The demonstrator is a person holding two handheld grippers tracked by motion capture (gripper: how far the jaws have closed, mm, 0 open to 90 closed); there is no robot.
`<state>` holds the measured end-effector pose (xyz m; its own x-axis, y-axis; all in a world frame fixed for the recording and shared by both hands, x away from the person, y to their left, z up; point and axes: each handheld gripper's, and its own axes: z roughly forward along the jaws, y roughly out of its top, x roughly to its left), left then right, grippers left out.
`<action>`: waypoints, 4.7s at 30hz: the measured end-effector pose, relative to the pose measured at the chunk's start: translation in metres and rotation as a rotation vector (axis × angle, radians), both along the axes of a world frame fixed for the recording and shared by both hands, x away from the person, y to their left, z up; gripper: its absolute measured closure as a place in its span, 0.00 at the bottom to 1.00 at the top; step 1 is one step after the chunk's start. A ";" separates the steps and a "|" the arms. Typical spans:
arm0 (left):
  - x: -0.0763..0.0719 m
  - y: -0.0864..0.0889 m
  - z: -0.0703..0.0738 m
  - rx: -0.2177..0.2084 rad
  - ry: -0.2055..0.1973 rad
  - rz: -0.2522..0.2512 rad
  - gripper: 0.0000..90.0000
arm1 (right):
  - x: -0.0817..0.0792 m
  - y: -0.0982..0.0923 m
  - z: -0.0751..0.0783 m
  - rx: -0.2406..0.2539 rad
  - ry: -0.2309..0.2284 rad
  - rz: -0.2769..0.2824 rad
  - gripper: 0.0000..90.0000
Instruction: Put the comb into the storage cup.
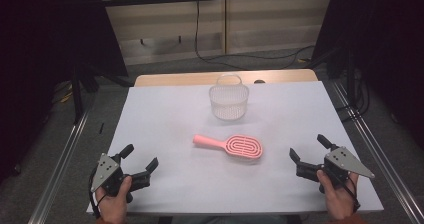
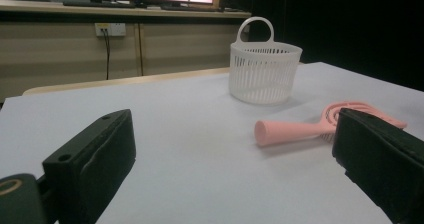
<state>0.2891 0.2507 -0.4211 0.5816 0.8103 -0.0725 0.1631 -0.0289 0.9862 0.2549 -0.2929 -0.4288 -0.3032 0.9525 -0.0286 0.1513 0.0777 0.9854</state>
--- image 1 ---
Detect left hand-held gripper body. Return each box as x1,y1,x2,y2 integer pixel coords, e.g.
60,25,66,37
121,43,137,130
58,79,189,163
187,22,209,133
89,152,141,204

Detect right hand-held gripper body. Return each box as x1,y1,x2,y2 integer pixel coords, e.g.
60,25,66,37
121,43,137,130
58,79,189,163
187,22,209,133
319,146,376,195

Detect pink hairbrush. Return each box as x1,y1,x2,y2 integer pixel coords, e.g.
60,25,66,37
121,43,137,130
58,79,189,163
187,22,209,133
192,134,264,161

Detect person's left hand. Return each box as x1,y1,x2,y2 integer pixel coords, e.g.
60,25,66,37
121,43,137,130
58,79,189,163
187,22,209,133
95,175,133,222

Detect person's right hand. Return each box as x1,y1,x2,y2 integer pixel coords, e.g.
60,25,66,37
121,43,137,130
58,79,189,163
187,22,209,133
316,169,360,221

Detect white table board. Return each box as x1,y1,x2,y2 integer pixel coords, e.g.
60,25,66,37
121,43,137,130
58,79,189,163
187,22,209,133
86,81,385,216

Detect black metal stand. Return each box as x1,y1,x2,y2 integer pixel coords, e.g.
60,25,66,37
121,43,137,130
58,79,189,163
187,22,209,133
345,46,358,107
71,63,100,124

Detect wooden table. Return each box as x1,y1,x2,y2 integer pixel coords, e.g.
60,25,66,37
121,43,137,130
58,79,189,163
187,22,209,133
134,68,319,88

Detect clear plastic basket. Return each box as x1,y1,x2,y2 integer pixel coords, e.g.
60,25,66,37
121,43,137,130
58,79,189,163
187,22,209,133
208,73,250,121

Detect black curtain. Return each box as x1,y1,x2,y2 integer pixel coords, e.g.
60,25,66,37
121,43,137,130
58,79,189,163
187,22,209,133
311,0,424,149
0,0,130,183

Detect metal floor rail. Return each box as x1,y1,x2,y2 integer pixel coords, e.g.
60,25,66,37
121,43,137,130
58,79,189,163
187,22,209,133
27,109,92,224
332,81,424,224

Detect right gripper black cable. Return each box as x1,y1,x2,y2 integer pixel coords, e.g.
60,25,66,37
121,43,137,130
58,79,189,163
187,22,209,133
339,178,362,214

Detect black floor cables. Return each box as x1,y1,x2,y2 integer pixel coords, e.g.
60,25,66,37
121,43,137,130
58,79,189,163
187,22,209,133
334,73,372,122

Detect yellow floor cable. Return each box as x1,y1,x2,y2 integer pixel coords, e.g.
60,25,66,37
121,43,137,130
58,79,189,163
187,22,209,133
59,89,74,105

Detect long black wall cable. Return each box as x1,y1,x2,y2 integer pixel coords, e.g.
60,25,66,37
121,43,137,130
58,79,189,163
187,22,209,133
194,0,316,71

